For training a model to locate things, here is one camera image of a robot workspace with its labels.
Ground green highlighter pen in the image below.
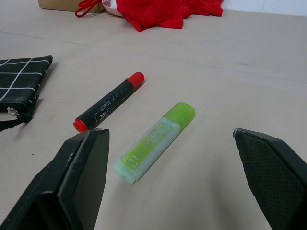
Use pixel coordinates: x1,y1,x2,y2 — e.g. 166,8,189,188
113,102,196,185

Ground black checked pencil pouch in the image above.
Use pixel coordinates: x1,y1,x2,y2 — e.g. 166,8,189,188
0,55,53,132

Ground red cord loop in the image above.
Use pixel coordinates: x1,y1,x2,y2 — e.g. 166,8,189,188
75,0,104,18

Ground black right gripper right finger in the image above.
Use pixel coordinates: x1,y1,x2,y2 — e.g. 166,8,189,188
233,128,307,230

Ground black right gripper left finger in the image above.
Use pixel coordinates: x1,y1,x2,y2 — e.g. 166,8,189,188
0,128,110,230

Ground brown cardboard box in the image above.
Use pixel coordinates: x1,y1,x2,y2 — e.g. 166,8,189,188
37,0,107,13

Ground pink bowl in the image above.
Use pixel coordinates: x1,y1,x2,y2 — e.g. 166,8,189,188
102,0,125,18

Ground red cloth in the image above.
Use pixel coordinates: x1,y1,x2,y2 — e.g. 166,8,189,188
116,0,224,32

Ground black marker with red cap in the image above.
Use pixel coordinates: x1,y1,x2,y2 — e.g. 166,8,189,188
73,71,145,133

